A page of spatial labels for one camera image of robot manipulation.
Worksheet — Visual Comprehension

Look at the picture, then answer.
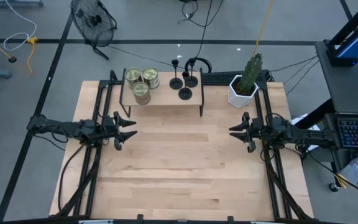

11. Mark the white floor cable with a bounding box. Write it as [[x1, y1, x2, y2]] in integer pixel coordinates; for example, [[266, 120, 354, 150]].
[[3, 0, 38, 52]]

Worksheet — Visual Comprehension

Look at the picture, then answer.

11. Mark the black metal candlestick holder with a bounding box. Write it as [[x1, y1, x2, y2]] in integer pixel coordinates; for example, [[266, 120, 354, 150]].
[[178, 70, 193, 101], [185, 58, 199, 88], [169, 58, 183, 91]]

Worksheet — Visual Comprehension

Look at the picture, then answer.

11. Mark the grey equipment cart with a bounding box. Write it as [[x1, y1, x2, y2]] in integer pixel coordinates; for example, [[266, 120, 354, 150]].
[[314, 40, 358, 187]]

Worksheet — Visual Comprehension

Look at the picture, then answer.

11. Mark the wooden shelf with black legs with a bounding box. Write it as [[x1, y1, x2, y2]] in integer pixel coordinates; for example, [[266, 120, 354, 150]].
[[119, 67, 205, 118]]

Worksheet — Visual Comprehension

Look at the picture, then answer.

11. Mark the black metal rig frame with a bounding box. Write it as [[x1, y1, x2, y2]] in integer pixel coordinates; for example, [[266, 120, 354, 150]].
[[50, 68, 316, 224]]

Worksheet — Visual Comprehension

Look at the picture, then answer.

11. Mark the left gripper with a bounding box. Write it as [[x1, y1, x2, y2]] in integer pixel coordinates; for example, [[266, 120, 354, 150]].
[[103, 111, 138, 152]]

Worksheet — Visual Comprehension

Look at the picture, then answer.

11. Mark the white paper sheet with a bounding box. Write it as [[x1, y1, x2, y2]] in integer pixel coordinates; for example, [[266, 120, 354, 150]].
[[291, 113, 321, 133]]

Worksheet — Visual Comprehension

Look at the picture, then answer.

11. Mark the black floor cable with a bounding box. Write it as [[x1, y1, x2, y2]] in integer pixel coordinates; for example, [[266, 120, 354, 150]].
[[306, 152, 358, 202]]

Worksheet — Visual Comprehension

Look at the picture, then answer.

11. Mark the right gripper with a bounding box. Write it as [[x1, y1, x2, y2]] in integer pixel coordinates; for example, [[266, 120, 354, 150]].
[[228, 112, 272, 153]]

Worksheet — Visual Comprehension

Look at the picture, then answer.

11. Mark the yellow cable with plug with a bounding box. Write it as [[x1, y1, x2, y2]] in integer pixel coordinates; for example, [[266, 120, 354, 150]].
[[26, 36, 39, 75]]

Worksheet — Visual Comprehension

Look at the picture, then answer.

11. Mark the black floor fan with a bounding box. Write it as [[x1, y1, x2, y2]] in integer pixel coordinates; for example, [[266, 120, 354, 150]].
[[69, 0, 118, 61]]

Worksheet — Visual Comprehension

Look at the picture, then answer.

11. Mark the yellow hanging cable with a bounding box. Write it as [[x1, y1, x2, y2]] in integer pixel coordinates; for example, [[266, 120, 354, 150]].
[[252, 0, 275, 57]]

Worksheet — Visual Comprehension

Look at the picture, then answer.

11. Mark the thin black cable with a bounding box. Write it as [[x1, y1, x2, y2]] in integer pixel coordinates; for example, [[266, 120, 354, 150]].
[[268, 55, 319, 73]]

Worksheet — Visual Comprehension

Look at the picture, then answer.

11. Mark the keyboard with coloured backlight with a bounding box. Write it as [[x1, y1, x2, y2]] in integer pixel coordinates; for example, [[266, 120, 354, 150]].
[[336, 119, 358, 149]]

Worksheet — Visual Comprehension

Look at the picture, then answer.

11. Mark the black monitor stand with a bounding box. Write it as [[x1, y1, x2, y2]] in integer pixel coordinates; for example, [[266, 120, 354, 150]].
[[325, 0, 358, 67]]

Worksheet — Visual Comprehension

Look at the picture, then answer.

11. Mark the green cactus plant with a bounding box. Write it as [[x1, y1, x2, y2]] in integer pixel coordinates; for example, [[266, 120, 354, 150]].
[[237, 52, 264, 96]]

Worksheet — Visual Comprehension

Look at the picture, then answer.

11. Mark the grey pouch with orange logo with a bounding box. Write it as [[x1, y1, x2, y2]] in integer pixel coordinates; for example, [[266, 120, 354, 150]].
[[337, 152, 358, 185]]

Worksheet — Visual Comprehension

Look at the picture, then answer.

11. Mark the ribbed metal tin can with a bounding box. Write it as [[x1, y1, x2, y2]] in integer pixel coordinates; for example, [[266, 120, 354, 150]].
[[141, 66, 160, 90], [132, 81, 152, 106], [124, 67, 144, 90]]

